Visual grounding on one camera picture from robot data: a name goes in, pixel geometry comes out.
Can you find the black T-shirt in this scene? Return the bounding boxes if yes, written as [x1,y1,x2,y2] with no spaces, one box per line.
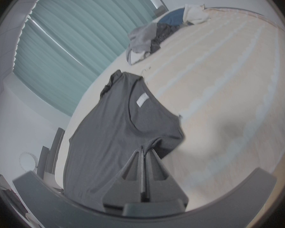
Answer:
[63,70,186,200]

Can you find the bed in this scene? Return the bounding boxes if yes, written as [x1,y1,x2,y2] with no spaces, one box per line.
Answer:
[62,0,285,217]

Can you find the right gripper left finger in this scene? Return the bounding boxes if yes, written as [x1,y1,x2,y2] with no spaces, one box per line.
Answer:
[102,148,146,210]

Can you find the grey bedside table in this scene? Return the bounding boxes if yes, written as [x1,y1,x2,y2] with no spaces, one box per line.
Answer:
[155,6,169,17]

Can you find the black chest of drawers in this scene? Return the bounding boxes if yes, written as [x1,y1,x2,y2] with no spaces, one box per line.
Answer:
[37,127,66,175]

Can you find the round white mirror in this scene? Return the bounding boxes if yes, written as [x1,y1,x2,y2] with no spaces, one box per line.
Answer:
[19,152,38,172]

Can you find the blue-green curtain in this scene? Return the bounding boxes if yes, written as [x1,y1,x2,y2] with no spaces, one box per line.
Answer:
[14,18,98,117]
[30,0,162,76]

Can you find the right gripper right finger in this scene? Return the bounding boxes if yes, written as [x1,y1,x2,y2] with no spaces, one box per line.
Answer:
[145,149,189,206]

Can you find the pile of clothes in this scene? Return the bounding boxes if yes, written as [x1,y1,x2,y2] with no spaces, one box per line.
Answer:
[126,4,212,66]

